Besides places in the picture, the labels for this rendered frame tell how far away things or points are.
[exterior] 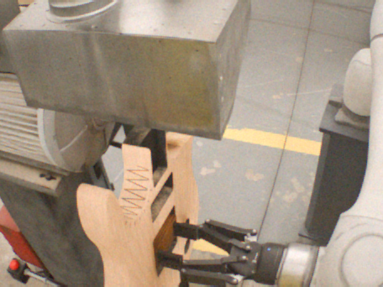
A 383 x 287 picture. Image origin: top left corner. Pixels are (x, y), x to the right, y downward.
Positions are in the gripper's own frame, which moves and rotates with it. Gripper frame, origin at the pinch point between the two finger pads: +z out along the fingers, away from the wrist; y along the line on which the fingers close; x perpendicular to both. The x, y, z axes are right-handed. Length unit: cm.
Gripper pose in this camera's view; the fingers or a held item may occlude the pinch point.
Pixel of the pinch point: (168, 242)
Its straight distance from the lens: 79.9
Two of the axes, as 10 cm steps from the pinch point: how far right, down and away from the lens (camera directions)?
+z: -9.4, -1.7, 2.8
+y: 3.3, -5.3, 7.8
